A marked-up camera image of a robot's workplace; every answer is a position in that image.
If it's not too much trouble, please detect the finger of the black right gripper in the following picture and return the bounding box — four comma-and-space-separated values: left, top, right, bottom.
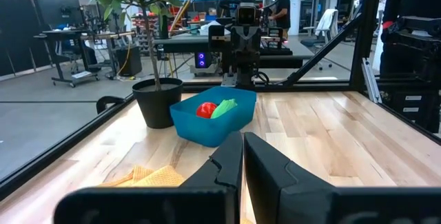
237, 27, 248, 51
247, 27, 258, 51

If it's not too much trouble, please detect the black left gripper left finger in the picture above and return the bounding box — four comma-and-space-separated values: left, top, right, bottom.
181, 131, 245, 224

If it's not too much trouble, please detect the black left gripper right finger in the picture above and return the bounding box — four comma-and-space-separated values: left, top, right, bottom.
243, 132, 334, 224

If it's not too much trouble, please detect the green ribbed toy vegetable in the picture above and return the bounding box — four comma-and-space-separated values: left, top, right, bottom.
210, 98, 239, 120

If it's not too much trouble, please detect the red toy tomato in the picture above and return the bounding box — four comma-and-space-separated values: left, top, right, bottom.
196, 101, 219, 120

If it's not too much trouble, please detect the computer with purple lights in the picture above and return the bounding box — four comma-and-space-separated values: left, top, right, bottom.
194, 51, 210, 70

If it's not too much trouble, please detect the grey desk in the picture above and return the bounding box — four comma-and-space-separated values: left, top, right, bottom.
153, 32, 228, 54

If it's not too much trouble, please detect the blue plastic container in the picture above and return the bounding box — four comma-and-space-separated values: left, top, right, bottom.
169, 85, 258, 148

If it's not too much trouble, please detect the chair with white cloth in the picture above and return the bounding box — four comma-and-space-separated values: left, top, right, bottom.
300, 8, 340, 72

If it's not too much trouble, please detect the black plant pot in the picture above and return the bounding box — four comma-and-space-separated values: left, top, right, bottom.
132, 77, 185, 130

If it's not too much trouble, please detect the black computer tower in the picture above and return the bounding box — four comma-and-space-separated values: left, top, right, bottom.
114, 45, 143, 77

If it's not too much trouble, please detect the silver aluminium profile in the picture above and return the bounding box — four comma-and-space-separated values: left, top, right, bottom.
360, 57, 382, 105

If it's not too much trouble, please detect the black rolling desk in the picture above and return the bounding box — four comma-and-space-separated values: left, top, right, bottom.
33, 28, 137, 88

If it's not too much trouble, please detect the black computer monitor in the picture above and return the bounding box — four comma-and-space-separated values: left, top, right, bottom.
35, 0, 86, 29

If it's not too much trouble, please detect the black cabinet with labels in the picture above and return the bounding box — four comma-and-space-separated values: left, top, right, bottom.
378, 78, 441, 134

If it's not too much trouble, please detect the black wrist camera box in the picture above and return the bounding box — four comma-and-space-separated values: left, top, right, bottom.
237, 2, 258, 26

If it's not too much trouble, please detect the yellow power cable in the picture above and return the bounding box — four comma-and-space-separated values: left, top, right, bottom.
116, 36, 134, 81

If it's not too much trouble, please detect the black cable loop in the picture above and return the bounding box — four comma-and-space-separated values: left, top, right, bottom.
95, 95, 127, 115

